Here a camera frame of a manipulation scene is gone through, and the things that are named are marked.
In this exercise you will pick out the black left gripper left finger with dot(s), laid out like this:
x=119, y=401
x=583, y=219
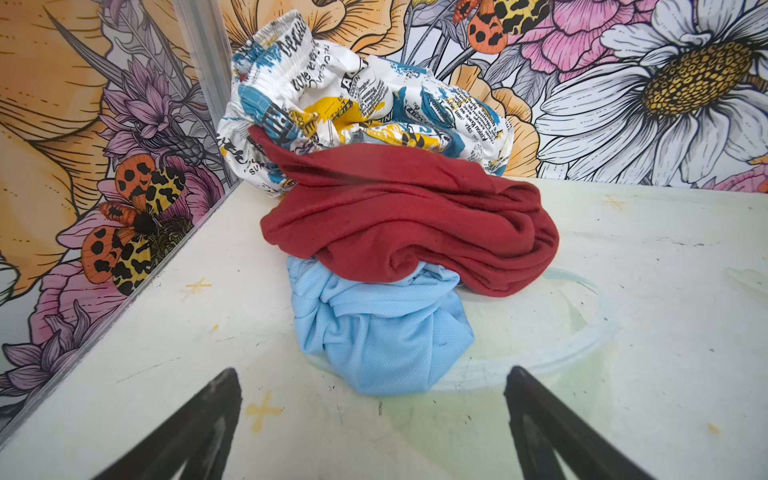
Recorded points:
x=193, y=443

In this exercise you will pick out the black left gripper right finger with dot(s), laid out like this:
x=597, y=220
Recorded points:
x=547, y=434

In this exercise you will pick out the light blue mesh cloth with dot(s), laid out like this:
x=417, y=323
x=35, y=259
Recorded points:
x=383, y=339

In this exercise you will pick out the dark red cloth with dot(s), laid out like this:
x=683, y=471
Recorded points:
x=372, y=213

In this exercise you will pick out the white printed newspaper cloth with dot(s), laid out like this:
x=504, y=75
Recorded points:
x=310, y=95

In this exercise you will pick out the aluminium corner post left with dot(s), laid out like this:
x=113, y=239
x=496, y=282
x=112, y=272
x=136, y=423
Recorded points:
x=195, y=51

